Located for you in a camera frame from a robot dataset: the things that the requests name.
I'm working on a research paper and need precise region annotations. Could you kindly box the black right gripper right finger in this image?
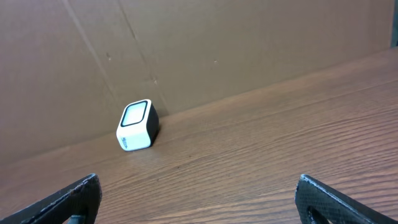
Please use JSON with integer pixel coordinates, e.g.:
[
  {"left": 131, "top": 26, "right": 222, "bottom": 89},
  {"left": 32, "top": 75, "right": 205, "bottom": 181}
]
[{"left": 295, "top": 174, "right": 397, "bottom": 224}]

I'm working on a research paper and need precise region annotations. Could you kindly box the white barcode scanner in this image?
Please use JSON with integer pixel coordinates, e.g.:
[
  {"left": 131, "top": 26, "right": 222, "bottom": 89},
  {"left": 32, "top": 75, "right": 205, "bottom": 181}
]
[{"left": 116, "top": 99, "right": 160, "bottom": 151}]

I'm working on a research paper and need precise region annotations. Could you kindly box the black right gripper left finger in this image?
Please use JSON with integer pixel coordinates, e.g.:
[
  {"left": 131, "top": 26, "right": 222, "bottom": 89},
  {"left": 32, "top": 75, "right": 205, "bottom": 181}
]
[{"left": 1, "top": 174, "right": 102, "bottom": 224}]

